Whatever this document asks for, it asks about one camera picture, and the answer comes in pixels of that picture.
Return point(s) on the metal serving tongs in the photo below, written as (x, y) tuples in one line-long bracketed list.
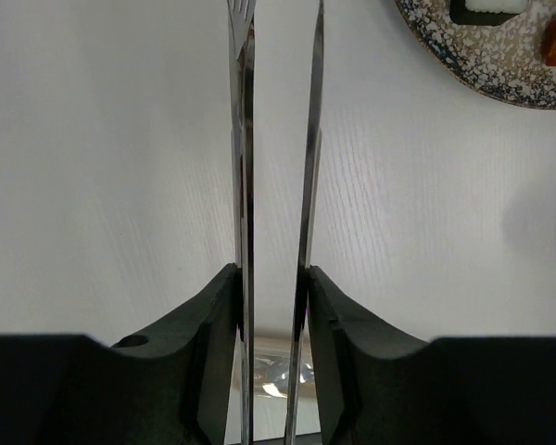
[(241, 74)]

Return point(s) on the sushi piece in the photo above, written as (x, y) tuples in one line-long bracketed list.
[(485, 13)]

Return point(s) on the speckled ceramic plate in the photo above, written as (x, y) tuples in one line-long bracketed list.
[(502, 62)]

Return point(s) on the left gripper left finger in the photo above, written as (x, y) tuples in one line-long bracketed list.
[(168, 383)]

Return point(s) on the metal spoon in case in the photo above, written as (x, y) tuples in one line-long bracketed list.
[(271, 376)]

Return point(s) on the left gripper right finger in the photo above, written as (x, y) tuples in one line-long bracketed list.
[(379, 385)]

